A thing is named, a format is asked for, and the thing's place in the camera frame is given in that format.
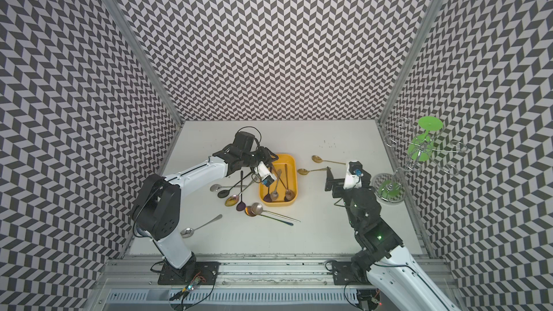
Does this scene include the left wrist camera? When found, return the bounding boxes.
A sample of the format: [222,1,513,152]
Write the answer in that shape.
[254,162,277,187]

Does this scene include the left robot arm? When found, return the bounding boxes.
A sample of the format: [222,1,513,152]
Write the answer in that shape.
[130,130,278,270]

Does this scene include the gold spoon plain handle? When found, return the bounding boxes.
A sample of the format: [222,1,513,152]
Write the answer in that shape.
[311,155,345,165]

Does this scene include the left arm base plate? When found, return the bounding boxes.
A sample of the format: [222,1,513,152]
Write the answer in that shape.
[158,261,220,286]

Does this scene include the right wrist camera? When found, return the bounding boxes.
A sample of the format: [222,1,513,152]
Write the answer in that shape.
[344,161,364,189]

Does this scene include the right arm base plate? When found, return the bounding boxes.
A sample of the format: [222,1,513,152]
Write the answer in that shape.
[325,260,371,286]

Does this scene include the aluminium front rail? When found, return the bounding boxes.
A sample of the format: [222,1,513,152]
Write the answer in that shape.
[99,254,351,288]

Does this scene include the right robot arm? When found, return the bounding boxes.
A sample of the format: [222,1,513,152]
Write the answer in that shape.
[325,161,459,310]

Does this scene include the rose gold long spoon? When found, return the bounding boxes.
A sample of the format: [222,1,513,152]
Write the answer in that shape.
[285,164,295,202]

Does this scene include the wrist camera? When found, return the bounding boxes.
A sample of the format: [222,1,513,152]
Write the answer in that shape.
[254,162,277,187]
[344,161,364,189]

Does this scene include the aluminium corner post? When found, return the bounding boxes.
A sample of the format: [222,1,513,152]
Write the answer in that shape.
[377,0,445,128]
[102,0,183,127]

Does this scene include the dark purple spoon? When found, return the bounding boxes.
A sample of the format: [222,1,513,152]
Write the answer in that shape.
[236,171,246,212]

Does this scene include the copper bowl spoon in pile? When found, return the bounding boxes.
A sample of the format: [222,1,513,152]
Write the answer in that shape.
[210,174,249,199]

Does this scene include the plain silver spoon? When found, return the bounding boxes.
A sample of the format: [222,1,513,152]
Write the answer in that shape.
[180,214,223,238]

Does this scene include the aluminium corner post left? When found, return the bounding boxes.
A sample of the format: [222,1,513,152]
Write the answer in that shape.
[102,0,183,127]

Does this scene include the ornate silver spoon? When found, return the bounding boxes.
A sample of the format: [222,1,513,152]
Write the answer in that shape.
[272,177,280,202]

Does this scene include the aluminium corner post right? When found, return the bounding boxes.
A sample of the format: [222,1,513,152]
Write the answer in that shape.
[377,0,445,128]

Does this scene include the blue handled spoon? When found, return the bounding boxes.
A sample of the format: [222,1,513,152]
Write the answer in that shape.
[245,206,294,226]

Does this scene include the gold bowl spoon in pile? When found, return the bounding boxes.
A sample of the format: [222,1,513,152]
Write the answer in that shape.
[225,180,255,207]

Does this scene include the yellow plastic storage box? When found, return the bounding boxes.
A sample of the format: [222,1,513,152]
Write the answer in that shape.
[259,153,299,207]

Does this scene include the silver long handled spoon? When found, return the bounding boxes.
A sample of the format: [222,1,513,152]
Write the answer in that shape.
[250,202,300,223]

